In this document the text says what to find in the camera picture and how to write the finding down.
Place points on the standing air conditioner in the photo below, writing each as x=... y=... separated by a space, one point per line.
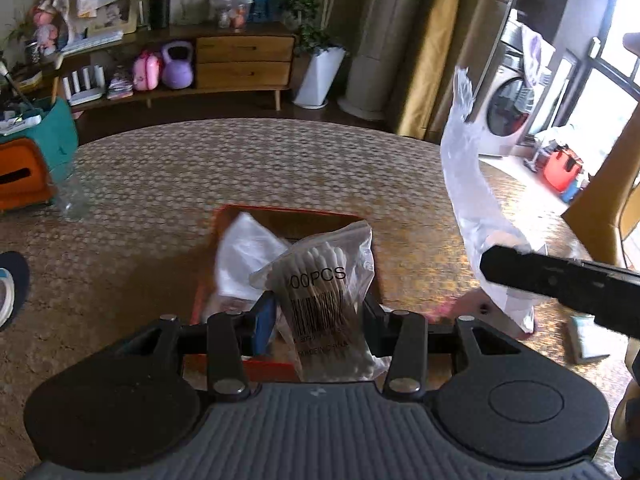
x=382 y=40

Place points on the red tin box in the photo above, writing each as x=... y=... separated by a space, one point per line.
x=300 y=222

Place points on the cotton swab bag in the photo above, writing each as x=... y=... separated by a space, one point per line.
x=325 y=280

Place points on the teal bag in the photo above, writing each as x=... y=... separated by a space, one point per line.
x=60 y=130

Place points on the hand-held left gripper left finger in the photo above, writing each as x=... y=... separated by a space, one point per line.
x=264 y=322

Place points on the photo frame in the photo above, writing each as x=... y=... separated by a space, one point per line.
x=112 y=17

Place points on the yellow curtain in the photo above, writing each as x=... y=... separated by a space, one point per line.
x=440 y=50

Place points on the green potted plant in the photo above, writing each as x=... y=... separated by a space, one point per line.
x=307 y=20

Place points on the black cylinder speaker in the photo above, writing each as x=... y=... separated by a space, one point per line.
x=160 y=11

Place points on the light green tissue packet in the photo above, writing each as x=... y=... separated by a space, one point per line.
x=595 y=337

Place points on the clear plastic bag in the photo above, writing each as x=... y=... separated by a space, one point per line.
x=467 y=180

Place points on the white plastic package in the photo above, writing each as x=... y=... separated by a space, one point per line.
x=240 y=255

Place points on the orange tissue box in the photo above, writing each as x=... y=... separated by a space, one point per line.
x=22 y=175

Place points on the white router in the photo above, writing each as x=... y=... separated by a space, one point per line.
x=85 y=94

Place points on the purple kettlebell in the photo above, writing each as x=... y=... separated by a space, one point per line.
x=177 y=70

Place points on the white washing machine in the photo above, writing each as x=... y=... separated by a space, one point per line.
x=510 y=110

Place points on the stack of small books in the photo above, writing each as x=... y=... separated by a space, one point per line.
x=120 y=87

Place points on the pink kettlebell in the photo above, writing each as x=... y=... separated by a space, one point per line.
x=146 y=72

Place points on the white keyboard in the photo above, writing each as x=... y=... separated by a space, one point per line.
x=92 y=41

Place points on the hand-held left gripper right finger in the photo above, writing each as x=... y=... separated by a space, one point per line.
x=372 y=327

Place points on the yellow chair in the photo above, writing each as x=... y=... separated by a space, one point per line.
x=600 y=205

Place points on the red bag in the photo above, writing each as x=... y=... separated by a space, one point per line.
x=562 y=167

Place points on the wooden sideboard cabinet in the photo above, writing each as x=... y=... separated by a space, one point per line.
x=240 y=62

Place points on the pink doll figure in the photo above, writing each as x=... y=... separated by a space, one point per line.
x=49 y=30

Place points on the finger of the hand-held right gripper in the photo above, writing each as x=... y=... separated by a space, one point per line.
x=550 y=277

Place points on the clear plastic bottle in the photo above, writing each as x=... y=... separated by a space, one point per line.
x=75 y=197

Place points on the clear snack container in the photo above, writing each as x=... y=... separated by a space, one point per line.
x=230 y=7

